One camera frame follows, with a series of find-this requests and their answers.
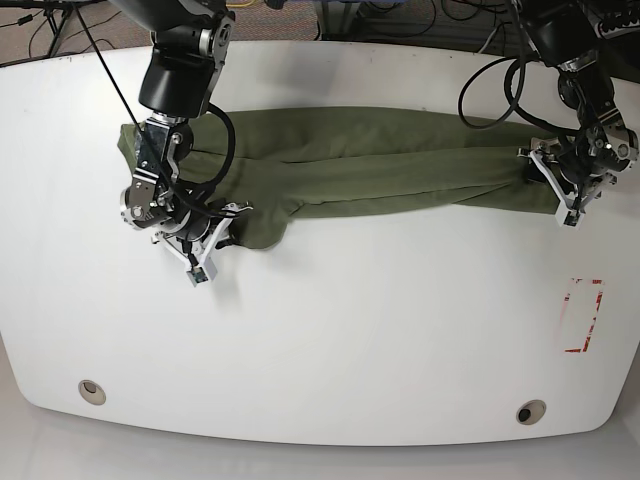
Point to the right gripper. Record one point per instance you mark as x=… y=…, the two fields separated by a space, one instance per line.
x=195 y=239

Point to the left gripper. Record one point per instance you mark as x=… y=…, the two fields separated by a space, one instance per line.
x=574 y=178

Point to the olive green t-shirt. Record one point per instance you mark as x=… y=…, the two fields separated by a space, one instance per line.
x=339 y=162

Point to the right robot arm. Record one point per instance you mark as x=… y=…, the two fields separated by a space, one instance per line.
x=190 y=40

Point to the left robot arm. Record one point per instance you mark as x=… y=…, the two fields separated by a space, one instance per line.
x=560 y=34

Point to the white power strip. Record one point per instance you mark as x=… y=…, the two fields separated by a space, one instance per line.
x=616 y=24

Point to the red tape rectangle marking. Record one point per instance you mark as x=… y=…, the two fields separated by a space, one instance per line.
x=579 y=313

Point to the black tripod stand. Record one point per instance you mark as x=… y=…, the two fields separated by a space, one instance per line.
x=53 y=15

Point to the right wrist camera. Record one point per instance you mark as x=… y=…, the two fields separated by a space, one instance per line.
x=202 y=273

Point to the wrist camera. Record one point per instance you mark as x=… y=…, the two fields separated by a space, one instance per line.
x=202 y=273
x=568 y=217

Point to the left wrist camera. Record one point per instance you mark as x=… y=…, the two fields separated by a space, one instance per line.
x=568 y=217

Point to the left table cable grommet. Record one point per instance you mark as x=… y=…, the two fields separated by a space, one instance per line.
x=92 y=393

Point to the table cable grommet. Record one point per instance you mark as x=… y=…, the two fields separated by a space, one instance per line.
x=92 y=393
x=531 y=412

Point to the right table cable grommet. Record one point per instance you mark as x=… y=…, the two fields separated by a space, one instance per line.
x=531 y=412

